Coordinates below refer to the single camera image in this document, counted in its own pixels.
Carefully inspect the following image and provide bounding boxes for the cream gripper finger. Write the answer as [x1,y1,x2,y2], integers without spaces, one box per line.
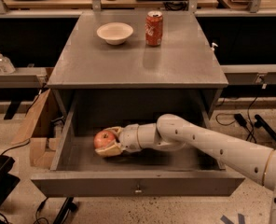
[95,141,123,157]
[103,126,123,139]

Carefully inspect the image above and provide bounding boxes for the grey open top drawer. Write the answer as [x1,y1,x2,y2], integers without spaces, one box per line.
[31,89,244,197]

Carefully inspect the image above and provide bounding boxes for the red apple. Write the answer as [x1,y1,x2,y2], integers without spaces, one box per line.
[93,130,116,148]

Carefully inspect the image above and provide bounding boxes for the white bowl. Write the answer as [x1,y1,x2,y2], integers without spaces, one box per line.
[97,22,133,45]

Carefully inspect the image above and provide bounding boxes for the metal drawer knob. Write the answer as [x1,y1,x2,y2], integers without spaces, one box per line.
[134,186,143,194]

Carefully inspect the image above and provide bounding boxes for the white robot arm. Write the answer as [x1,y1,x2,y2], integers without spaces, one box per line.
[93,114,276,224]

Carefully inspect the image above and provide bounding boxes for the red soda can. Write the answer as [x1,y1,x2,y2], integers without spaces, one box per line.
[145,10,163,46]

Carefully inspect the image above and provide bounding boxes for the clear sanitizer bottle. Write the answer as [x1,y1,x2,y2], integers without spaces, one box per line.
[0,52,16,74]

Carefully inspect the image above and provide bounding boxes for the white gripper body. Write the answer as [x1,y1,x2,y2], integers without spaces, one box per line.
[118,124,142,153]

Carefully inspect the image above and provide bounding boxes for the small white pump bottle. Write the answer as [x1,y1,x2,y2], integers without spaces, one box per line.
[211,42,218,51]

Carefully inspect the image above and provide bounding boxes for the cardboard box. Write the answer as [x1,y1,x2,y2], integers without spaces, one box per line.
[11,88,63,169]

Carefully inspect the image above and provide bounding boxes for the black floor cable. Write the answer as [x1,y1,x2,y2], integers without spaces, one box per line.
[214,91,276,152]

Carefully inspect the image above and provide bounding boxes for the grey cabinet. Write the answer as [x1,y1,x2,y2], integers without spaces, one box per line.
[47,9,229,119]

